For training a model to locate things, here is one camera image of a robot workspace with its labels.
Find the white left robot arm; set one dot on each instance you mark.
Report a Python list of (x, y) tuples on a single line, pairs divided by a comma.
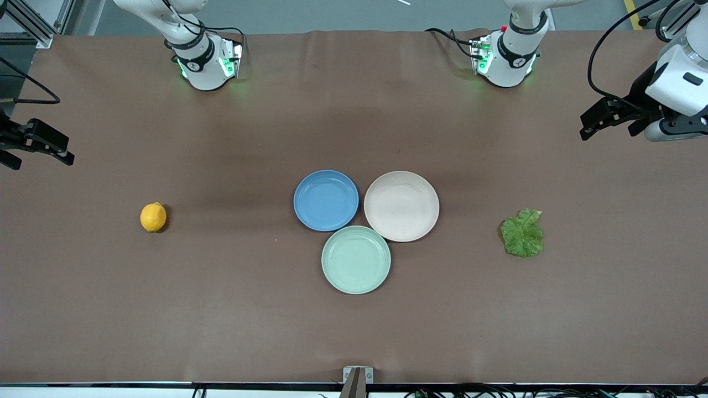
[(511, 66)]

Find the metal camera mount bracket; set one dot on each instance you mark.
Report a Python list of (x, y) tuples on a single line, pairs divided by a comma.
[(358, 376)]

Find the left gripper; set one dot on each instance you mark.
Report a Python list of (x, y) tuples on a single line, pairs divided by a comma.
[(641, 91)]

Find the beige plate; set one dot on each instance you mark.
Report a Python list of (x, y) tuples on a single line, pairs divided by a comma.
[(401, 205)]

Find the aluminium frame profile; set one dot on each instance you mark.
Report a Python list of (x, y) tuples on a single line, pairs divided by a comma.
[(666, 10), (41, 36)]

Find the green lettuce leaf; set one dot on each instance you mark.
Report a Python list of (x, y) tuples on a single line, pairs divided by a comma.
[(522, 235)]

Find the white table edge rail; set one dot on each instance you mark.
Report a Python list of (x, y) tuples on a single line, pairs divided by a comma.
[(110, 392)]

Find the brown paper table cover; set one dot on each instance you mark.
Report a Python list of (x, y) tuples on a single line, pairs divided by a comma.
[(166, 304)]

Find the yellow lemon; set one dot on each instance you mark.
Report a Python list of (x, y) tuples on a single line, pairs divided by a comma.
[(153, 217)]

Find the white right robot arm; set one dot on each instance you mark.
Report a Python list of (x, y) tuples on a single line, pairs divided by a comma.
[(202, 72)]

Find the blue plate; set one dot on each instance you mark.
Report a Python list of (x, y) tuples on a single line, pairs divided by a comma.
[(326, 200)]

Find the metal base connector bracket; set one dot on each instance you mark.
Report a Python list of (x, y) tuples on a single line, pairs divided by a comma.
[(237, 58), (477, 55)]

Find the mint green plate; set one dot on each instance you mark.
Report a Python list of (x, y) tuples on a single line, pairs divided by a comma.
[(355, 260)]

